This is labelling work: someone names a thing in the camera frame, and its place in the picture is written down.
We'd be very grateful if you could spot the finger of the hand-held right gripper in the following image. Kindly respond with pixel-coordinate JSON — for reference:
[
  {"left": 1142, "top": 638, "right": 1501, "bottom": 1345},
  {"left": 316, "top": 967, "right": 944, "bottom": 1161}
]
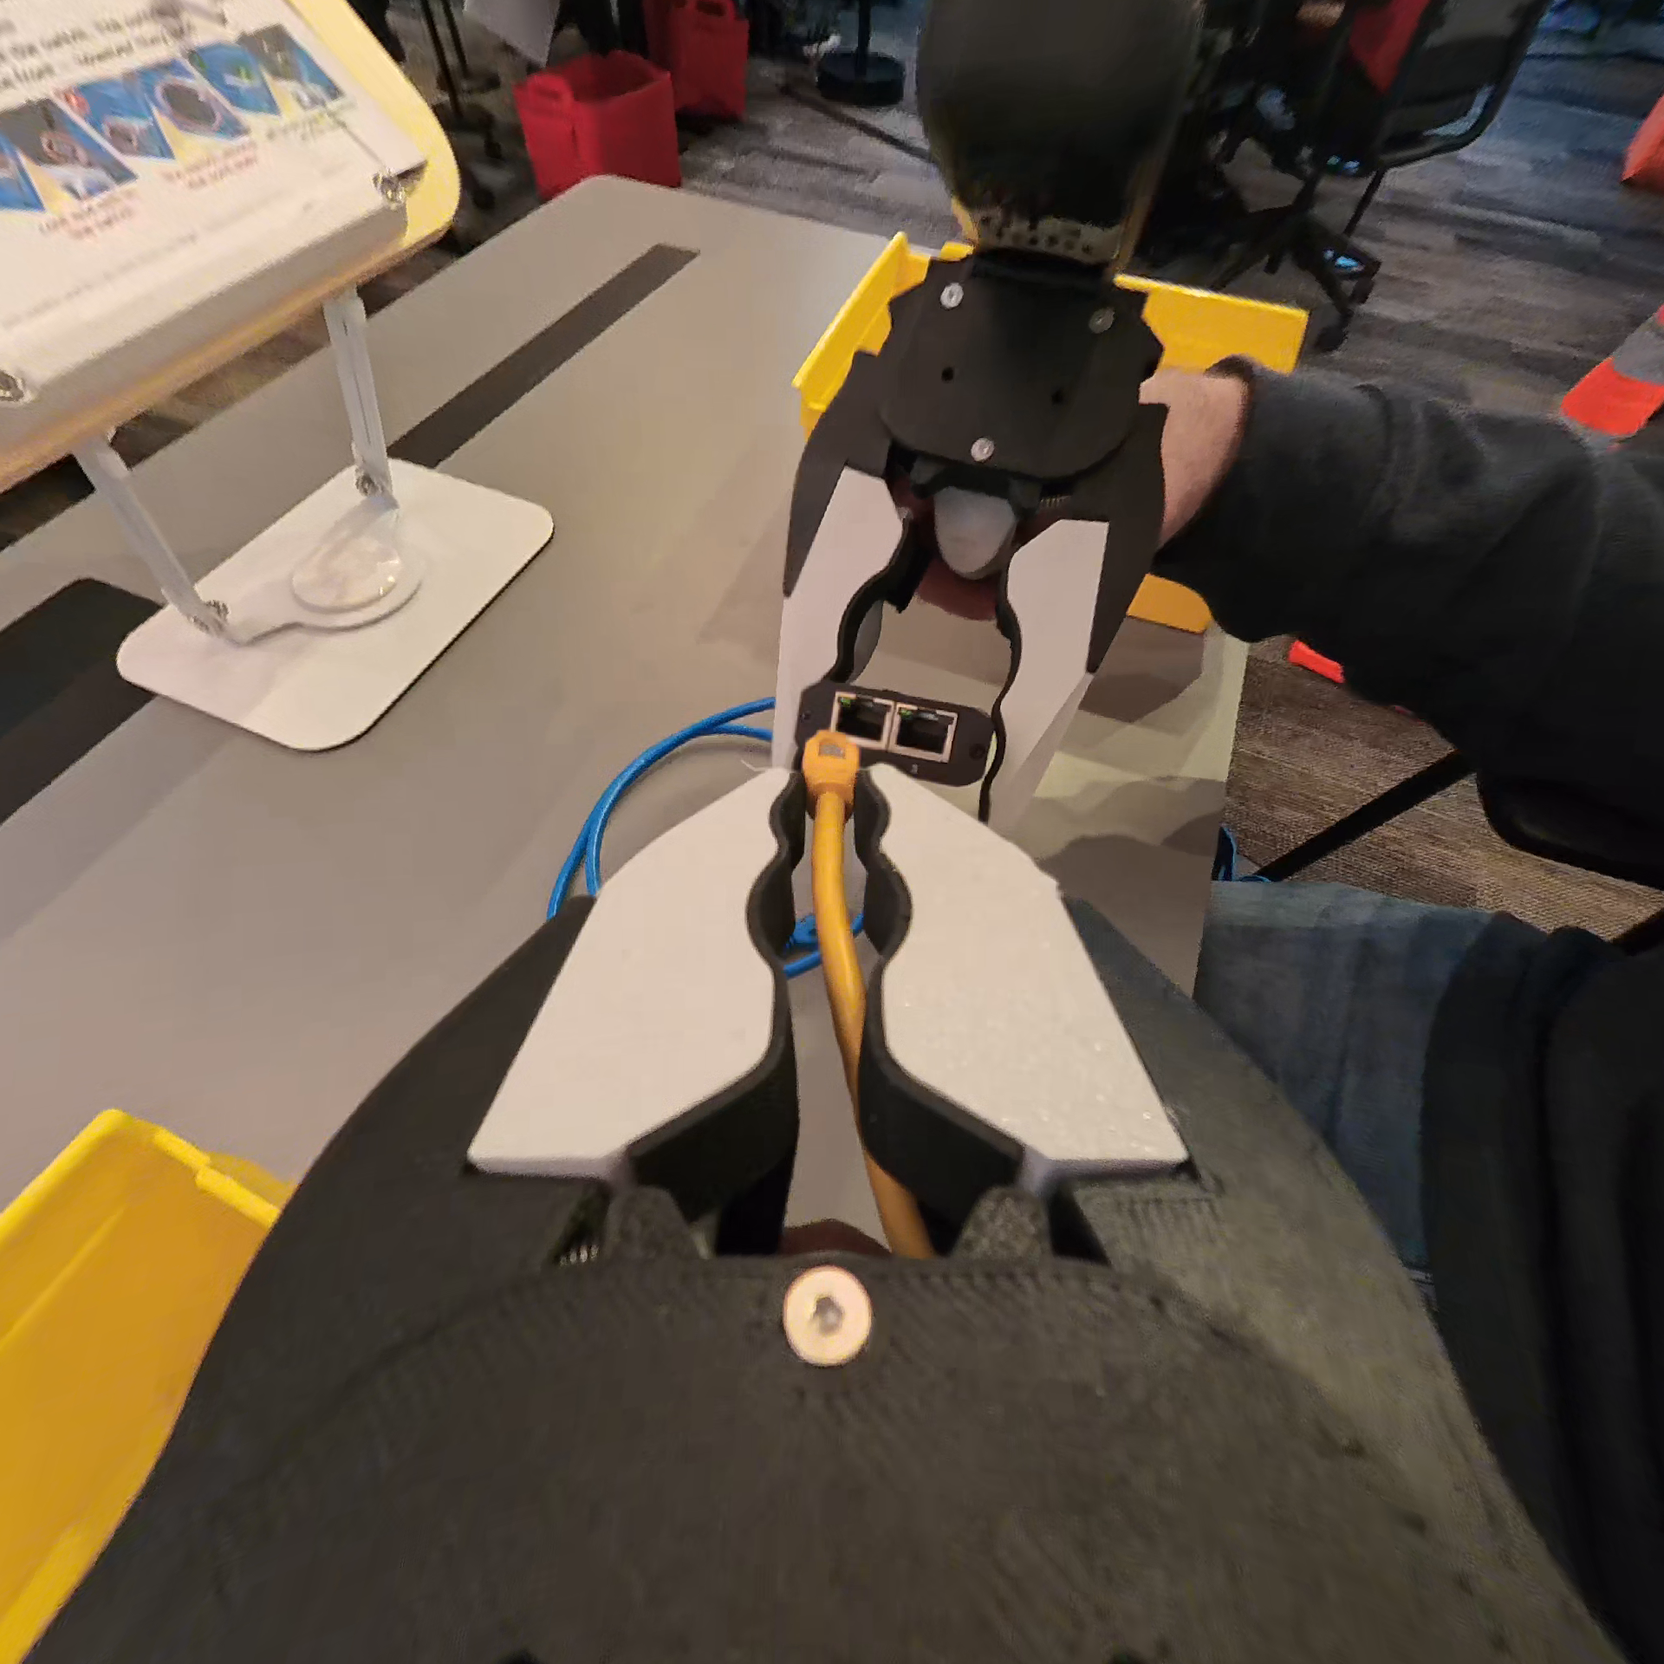
[
  {"left": 976, "top": 517, "right": 1114, "bottom": 828},
  {"left": 772, "top": 466, "right": 930, "bottom": 771}
]

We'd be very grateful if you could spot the orange traffic cone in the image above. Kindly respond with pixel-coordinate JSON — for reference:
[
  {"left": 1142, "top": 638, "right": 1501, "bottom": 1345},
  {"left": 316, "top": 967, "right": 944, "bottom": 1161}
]
[{"left": 1558, "top": 305, "right": 1664, "bottom": 444}]

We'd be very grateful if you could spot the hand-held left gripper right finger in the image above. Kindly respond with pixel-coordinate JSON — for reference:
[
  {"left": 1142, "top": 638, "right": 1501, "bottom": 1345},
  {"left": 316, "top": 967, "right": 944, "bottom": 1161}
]
[{"left": 857, "top": 765, "right": 1190, "bottom": 1256}]

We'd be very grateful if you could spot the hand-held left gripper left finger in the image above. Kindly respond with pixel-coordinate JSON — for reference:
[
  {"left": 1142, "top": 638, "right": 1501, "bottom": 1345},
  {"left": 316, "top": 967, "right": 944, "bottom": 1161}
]
[{"left": 465, "top": 767, "right": 797, "bottom": 1258}]

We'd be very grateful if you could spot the person's right hand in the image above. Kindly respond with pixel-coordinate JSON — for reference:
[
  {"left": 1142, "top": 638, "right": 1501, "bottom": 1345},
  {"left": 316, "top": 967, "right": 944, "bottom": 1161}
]
[{"left": 1140, "top": 361, "right": 1257, "bottom": 551}]

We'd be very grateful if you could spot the black ethernet splitter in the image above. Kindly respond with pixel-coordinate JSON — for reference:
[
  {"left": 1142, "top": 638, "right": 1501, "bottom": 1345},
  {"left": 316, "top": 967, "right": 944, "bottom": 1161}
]
[{"left": 792, "top": 682, "right": 996, "bottom": 785}]

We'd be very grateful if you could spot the person's right forearm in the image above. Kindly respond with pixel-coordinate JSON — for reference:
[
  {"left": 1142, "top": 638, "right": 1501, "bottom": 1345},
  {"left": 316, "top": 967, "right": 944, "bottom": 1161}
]
[{"left": 1156, "top": 365, "right": 1664, "bottom": 789}]

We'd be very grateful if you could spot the red plastic bin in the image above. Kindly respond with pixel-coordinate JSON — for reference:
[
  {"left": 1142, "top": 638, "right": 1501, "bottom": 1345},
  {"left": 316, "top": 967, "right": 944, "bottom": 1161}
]
[
  {"left": 643, "top": 0, "right": 752, "bottom": 125},
  {"left": 512, "top": 52, "right": 683, "bottom": 202}
]

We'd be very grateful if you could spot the blue ethernet cable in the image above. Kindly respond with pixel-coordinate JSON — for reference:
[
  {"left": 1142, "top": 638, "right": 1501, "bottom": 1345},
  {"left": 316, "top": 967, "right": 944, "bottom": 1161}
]
[{"left": 546, "top": 696, "right": 1269, "bottom": 983}]

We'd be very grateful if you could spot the white hanging paper sheet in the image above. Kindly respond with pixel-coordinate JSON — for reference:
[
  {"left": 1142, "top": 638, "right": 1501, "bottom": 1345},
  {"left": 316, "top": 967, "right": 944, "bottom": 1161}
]
[{"left": 465, "top": 0, "right": 560, "bottom": 68}]

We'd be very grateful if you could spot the yellow plastic bin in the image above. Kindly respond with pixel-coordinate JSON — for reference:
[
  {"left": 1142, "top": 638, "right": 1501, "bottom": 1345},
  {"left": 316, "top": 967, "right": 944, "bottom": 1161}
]
[
  {"left": 0, "top": 1110, "right": 292, "bottom": 1664},
  {"left": 792, "top": 232, "right": 1311, "bottom": 636}
]

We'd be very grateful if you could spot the orange ethernet cable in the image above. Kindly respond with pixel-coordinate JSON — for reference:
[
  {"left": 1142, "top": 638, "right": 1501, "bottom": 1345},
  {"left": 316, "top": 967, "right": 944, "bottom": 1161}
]
[{"left": 797, "top": 731, "right": 936, "bottom": 1260}]

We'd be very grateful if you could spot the person's leg in jeans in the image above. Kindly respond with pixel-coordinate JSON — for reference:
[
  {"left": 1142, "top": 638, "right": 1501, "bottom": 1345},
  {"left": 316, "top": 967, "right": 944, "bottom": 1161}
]
[{"left": 1196, "top": 878, "right": 1497, "bottom": 1282}]

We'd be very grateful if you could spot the black office chair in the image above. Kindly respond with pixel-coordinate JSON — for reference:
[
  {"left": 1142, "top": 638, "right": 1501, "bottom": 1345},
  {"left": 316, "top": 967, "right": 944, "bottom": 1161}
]
[{"left": 1170, "top": 0, "right": 1554, "bottom": 353}]

